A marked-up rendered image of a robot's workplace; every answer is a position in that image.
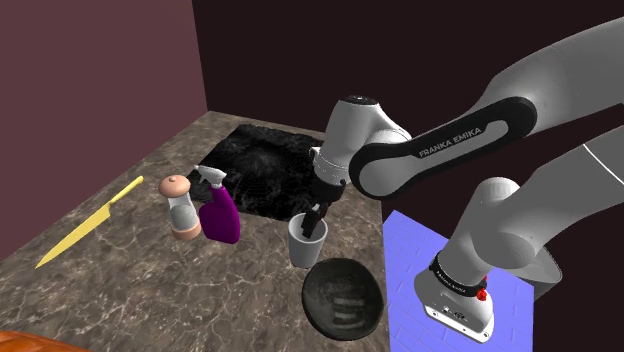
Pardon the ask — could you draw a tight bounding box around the grey cup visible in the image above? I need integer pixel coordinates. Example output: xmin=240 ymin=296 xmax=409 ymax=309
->
xmin=287 ymin=212 xmax=329 ymax=270

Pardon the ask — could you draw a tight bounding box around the blue brick-patterned robot stand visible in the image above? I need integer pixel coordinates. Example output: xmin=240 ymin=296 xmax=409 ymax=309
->
xmin=381 ymin=209 xmax=536 ymax=352

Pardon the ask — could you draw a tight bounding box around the yellow knife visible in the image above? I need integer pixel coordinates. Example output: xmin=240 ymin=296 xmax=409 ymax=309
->
xmin=34 ymin=175 xmax=145 ymax=270

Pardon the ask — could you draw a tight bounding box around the black bowl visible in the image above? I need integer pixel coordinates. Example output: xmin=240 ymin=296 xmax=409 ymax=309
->
xmin=301 ymin=258 xmax=386 ymax=342

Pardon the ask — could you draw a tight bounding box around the purple spray bottle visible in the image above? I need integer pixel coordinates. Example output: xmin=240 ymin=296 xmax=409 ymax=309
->
xmin=192 ymin=164 xmax=242 ymax=245

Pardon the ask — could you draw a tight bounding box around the orange wooden furniture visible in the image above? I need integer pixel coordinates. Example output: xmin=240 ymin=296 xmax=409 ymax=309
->
xmin=0 ymin=330 xmax=94 ymax=352

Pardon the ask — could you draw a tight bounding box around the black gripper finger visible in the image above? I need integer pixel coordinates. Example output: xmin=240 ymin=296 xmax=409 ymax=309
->
xmin=300 ymin=202 xmax=330 ymax=240

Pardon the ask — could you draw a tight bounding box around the tan pepper mill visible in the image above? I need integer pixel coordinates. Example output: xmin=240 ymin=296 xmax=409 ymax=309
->
xmin=158 ymin=174 xmax=203 ymax=242

